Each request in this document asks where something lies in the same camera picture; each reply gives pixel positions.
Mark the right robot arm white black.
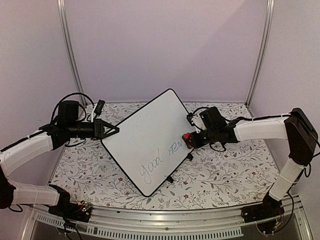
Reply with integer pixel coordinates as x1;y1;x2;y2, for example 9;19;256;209
182;107;320;218

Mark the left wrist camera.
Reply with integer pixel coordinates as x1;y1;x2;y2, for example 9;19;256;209
90;99;105;122

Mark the right aluminium frame post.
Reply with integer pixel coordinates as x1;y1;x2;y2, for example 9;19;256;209
245;0;275;108

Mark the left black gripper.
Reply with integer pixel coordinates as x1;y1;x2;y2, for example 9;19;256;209
67;118;120;141

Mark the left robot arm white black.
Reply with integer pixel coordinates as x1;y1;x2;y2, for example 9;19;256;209
0;94;120;217

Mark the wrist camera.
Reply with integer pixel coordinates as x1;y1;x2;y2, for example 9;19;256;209
90;99;105;122
186;112;203;133

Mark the front aluminium rail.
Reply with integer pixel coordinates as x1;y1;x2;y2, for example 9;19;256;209
22;194;316;240

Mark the red whiteboard eraser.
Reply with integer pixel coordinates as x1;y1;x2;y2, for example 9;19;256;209
182;132;191;141

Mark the left aluminium frame post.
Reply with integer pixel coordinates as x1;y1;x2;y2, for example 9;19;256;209
56;0;85;94

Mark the black whiteboard stand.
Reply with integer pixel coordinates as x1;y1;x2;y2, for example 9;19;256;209
165;153;194;183

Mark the floral patterned table mat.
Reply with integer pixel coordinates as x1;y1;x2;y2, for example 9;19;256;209
48;101;290;211

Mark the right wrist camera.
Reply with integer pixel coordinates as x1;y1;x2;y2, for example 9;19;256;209
186;112;203;133

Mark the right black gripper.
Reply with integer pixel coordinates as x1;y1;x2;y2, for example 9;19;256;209
185;128;218;150

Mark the aluminium frame post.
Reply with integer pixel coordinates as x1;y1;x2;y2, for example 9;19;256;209
56;0;85;94
245;0;275;108

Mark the white whiteboard with black frame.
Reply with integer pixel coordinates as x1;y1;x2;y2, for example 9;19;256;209
102;88;195;197

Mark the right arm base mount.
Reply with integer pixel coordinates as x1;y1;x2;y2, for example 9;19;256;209
241;200;285;223

